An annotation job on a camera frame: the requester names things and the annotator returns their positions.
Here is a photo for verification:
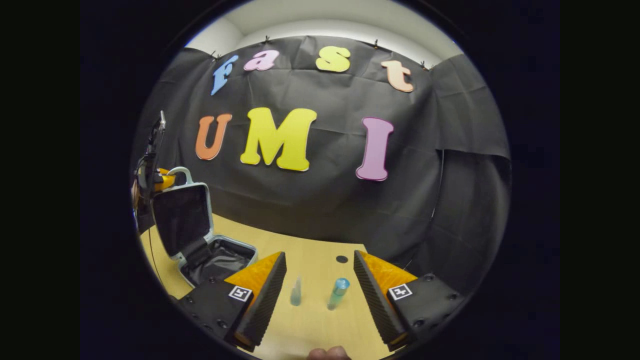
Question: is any clear blue bottle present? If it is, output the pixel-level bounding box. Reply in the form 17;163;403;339
327;278;351;311

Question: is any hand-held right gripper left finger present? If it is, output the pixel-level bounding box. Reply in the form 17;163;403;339
179;251;288;353

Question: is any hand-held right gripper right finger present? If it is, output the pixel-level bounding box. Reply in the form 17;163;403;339
353;250;467;352

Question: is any light blue suitcase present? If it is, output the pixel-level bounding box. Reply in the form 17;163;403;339
151;166;259;289

